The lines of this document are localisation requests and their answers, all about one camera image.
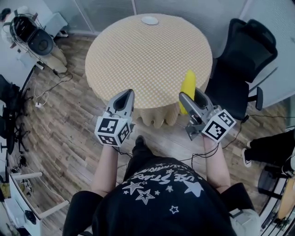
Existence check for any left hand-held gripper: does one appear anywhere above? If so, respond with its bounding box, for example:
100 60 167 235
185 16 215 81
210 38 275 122
94 89 136 148

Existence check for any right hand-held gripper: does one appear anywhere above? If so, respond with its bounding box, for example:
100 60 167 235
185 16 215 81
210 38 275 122
178 87 237 142

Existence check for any yellow banana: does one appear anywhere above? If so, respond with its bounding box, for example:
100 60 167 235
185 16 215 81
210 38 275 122
179 70 197 115

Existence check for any small white plate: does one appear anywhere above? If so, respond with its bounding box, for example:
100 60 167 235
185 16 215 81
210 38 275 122
141 16 159 25

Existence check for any person's right forearm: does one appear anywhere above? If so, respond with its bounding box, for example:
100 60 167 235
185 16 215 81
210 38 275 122
202 136 231 193

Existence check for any person's left forearm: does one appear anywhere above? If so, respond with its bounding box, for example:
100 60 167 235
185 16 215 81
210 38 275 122
91 144 120 198

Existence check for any person's leg with black shoe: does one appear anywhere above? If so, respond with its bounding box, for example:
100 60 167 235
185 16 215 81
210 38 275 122
123 135 154 183

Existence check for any round table with checkered cloth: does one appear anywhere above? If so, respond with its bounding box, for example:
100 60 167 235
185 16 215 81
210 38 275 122
84 13 213 129

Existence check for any black mesh office chair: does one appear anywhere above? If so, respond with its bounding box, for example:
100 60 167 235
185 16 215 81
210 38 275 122
205 18 278 121

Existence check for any black round chest rig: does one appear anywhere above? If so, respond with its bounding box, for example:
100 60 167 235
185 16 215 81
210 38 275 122
10 15 55 57

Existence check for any person's black star-print shirt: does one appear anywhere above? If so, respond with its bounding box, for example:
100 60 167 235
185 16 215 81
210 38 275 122
62 156 254 236

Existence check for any black swivel chair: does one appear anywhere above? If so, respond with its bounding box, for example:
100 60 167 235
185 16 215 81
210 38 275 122
0 73 30 120
0 115 31 155

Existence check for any white waist pouch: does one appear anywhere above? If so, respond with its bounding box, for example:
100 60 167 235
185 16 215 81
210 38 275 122
230 208 262 236

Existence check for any small wooden round table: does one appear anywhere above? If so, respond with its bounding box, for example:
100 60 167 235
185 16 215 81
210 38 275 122
277 177 295 220

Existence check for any white desk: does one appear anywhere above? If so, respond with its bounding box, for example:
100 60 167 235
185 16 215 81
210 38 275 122
9 171 70 236

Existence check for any black computer mouse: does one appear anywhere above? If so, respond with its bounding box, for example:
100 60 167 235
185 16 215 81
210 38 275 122
24 210 37 225

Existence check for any white charger with cable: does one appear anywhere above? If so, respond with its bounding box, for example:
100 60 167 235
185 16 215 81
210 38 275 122
34 91 50 108

